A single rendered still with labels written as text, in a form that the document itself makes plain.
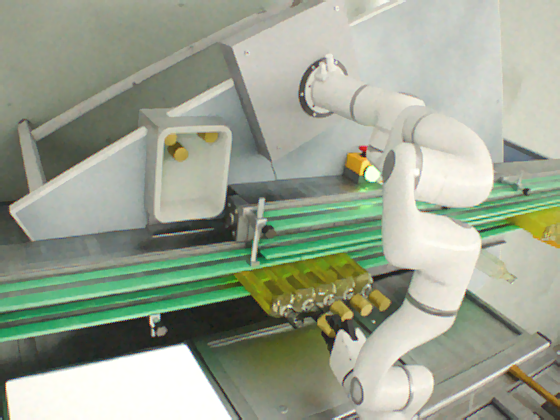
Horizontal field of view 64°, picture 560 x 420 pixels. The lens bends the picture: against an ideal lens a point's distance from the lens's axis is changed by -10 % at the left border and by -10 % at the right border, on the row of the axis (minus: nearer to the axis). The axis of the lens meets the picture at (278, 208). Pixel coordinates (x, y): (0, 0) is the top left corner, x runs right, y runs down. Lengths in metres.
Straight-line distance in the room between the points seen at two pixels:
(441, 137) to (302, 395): 0.60
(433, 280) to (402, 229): 0.09
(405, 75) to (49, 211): 1.05
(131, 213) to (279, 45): 0.53
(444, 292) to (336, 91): 0.59
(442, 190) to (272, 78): 0.55
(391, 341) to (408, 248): 0.15
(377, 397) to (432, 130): 0.44
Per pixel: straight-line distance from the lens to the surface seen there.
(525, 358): 1.44
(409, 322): 0.75
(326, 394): 1.09
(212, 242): 1.17
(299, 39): 1.17
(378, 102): 1.04
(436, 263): 0.70
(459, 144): 0.80
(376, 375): 0.76
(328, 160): 1.41
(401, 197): 0.70
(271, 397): 1.05
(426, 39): 1.54
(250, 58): 1.10
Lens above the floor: 1.78
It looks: 48 degrees down
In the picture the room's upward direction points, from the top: 130 degrees clockwise
